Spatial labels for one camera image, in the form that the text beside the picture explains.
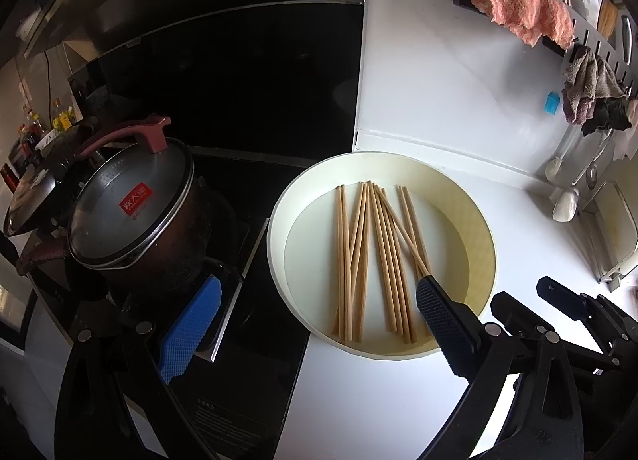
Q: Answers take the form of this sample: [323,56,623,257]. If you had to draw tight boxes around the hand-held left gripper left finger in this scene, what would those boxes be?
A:
[55,278,223,460]

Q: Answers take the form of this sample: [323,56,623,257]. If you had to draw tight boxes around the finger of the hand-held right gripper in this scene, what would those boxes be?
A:
[490,291,556,346]
[536,275,596,324]

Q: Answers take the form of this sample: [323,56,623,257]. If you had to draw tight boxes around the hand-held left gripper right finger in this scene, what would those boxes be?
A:
[416,275,584,460]

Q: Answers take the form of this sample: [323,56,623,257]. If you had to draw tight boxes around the bundle of wooden chopsticks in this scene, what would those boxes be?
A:
[331,181,433,345]

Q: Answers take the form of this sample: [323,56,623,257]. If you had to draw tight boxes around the single wooden chopstick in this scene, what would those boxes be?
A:
[373,185,432,279]

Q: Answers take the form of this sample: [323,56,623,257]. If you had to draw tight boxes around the cream round basin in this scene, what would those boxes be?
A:
[266,152,498,356]

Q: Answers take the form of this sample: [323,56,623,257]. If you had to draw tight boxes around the black gas stove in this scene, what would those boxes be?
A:
[0,146,312,460]

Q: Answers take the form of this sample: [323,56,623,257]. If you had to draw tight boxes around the dark red cooking pot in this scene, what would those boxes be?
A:
[15,138,237,299]

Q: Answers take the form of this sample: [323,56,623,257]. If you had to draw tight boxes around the hanging metal ladle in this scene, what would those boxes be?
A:
[551,141,606,222]

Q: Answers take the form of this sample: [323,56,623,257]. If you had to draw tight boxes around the pale pink cloth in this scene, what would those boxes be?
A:
[610,98,638,162]

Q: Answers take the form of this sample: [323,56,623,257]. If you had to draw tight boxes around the black cloth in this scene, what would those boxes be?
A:
[581,97,635,137]

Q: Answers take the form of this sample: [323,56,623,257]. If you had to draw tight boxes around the dark pan with lid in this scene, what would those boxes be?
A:
[2,161,61,238]

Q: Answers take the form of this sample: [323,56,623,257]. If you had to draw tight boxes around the grey brown rag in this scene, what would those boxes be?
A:
[561,46,626,124]

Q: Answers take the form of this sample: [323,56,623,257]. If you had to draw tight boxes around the group of condiment bottles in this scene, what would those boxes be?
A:
[7,108,83,167]

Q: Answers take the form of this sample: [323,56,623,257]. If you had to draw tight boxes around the black glass range hood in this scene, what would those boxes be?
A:
[15,0,367,162]

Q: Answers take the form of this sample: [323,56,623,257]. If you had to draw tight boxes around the pink fuzzy cloth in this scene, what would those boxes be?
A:
[471,0,576,49]

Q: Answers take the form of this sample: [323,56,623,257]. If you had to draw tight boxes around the chrome wire rack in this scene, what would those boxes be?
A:
[581,181,638,291]

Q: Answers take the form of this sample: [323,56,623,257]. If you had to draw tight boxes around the glass pot lid red handle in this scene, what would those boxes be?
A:
[67,115,195,271]

